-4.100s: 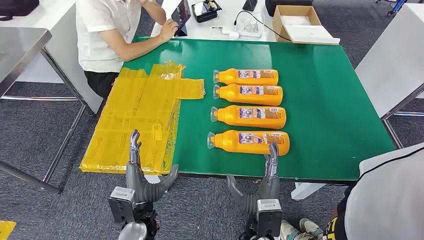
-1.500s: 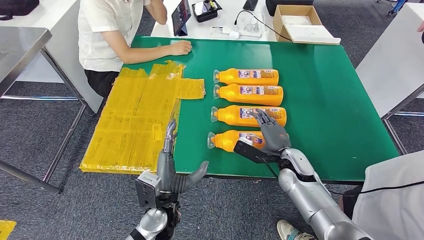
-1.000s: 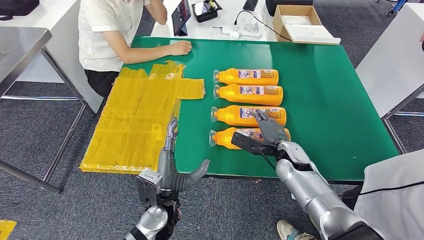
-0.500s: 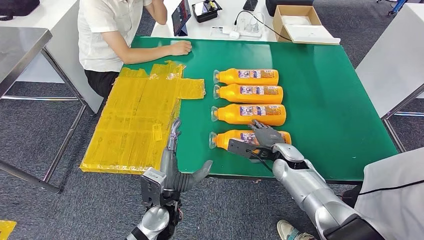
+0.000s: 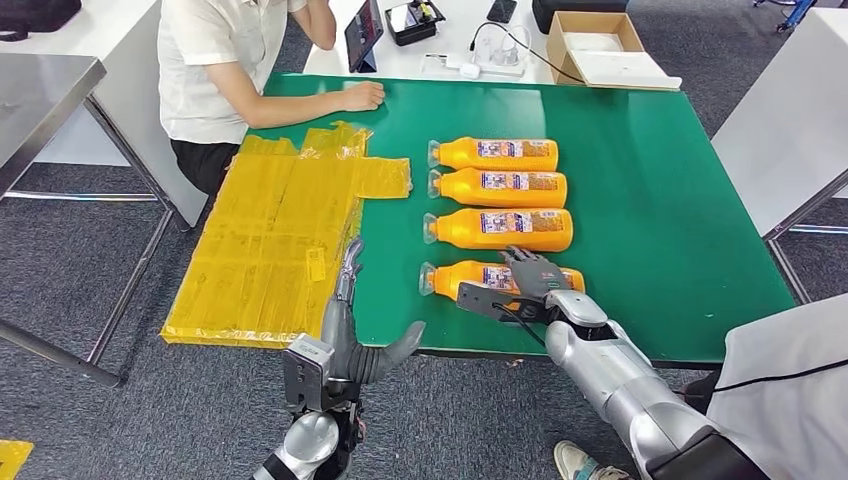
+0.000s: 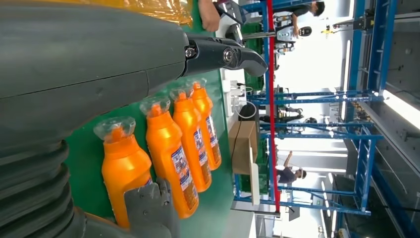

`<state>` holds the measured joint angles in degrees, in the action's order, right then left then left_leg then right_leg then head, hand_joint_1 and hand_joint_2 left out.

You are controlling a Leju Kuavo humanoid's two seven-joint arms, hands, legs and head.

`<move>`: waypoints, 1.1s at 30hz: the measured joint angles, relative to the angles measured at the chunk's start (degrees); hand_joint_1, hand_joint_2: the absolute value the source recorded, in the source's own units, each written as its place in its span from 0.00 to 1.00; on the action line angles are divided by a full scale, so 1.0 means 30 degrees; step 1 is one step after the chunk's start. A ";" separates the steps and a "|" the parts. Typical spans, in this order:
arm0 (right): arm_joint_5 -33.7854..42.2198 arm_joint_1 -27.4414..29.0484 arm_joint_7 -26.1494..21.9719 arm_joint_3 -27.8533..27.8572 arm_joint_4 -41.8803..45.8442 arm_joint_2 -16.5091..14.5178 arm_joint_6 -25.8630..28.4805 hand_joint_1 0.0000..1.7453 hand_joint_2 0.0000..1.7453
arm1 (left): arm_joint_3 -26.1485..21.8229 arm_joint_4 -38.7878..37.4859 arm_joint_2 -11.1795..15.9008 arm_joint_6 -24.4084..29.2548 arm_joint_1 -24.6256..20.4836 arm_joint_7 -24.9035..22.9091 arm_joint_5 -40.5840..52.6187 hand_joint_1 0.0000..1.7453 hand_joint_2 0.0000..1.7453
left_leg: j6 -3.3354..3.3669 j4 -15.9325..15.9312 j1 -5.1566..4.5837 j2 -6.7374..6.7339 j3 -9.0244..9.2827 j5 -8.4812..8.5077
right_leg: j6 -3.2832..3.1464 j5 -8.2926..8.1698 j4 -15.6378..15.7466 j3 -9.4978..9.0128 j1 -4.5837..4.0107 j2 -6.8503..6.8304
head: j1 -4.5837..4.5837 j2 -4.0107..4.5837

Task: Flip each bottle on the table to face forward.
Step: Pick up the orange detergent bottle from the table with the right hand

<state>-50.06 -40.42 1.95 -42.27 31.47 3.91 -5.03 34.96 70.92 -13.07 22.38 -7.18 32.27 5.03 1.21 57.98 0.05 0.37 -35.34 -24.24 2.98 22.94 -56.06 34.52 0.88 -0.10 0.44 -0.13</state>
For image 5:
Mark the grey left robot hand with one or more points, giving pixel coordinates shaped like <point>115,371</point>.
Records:
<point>341,344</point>

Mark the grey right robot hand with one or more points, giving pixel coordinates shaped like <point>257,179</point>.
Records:
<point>540,278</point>

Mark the seated person's right hand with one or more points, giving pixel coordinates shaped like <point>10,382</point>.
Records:
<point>364,97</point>

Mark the orange detergent bottle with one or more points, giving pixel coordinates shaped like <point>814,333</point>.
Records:
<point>464,187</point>
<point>464,154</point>
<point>460,230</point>
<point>464,278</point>

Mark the seated person's left forearm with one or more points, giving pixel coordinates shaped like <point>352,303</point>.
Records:
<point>318,26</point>

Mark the seated person's right forearm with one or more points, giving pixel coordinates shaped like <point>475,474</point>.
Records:
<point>291,112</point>

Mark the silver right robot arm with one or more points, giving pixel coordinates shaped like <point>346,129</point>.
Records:
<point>609,371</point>

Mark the dark tablet on stand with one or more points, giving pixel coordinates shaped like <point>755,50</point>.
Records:
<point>364,30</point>

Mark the black tray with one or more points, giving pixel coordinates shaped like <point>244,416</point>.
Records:
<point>406,34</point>

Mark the yellow black tool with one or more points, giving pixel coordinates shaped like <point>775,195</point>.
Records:
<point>422,10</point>

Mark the white charger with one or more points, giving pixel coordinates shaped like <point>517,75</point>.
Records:
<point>470,70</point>

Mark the white desk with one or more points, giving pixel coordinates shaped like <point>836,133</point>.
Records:
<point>459,33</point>
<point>132,132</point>

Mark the yellow plastic wrapped sheet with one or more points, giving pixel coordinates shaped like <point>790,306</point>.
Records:
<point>265,212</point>

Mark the black phone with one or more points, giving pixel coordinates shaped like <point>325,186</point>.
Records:
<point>502,9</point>

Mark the seated person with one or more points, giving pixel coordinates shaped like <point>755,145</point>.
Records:
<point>199,66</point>

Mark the open cardboard box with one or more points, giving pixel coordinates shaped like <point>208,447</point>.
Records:
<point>556,50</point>

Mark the white box lid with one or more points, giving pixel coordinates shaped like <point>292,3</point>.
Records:
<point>625,70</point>

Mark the white foam insert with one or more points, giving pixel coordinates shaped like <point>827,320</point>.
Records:
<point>595,42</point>

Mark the standing person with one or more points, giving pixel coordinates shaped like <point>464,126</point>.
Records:
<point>795,397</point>

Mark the white table with steel legs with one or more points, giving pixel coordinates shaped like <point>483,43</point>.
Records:
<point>782,132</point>

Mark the black bag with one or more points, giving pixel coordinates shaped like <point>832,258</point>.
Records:
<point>33,13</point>

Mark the yellow plastic scrap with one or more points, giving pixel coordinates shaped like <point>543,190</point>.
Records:
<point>12,460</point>

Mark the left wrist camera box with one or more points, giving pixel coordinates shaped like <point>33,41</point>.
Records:
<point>308,371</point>

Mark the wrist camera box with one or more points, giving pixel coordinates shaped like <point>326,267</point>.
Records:
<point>308,371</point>
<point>480,299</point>

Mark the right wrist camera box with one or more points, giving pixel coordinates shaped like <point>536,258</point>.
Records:
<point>480,299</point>

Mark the blue metal frame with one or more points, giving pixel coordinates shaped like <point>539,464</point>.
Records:
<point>793,16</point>

